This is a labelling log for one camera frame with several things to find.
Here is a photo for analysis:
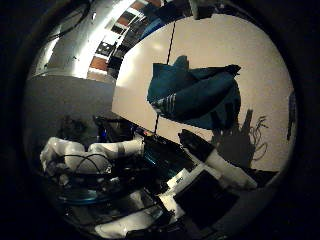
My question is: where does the shelf rack with orange boxes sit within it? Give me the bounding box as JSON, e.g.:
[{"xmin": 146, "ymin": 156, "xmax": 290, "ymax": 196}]
[{"xmin": 85, "ymin": 0, "xmax": 165, "ymax": 83}]

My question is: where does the teal cloth with stripes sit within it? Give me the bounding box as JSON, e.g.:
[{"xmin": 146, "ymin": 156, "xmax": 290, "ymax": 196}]
[{"xmin": 146, "ymin": 54, "xmax": 242, "ymax": 131}]

